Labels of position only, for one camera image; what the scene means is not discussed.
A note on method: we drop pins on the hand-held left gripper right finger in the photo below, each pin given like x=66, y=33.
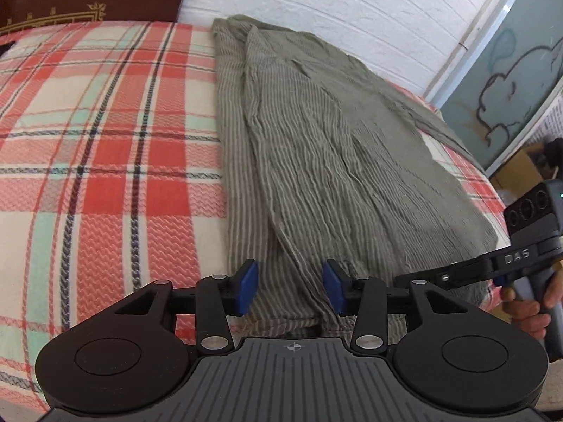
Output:
x=332, y=285

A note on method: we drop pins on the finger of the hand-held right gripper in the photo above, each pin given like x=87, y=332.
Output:
x=462, y=272

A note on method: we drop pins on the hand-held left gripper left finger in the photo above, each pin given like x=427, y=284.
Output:
x=248, y=285

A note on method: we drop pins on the green checked shirt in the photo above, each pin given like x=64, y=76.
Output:
x=330, y=162

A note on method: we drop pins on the person's right hand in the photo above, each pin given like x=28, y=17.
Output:
x=530, y=316

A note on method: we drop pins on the cardboard box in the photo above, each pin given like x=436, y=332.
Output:
x=519, y=169

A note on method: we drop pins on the black bag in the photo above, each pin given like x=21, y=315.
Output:
x=555, y=154

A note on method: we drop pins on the glass door with cartoon drawing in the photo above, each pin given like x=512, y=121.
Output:
x=506, y=88

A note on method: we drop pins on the red plaid blanket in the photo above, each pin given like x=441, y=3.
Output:
x=110, y=140

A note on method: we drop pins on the black smartphone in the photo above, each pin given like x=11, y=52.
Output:
x=6, y=48

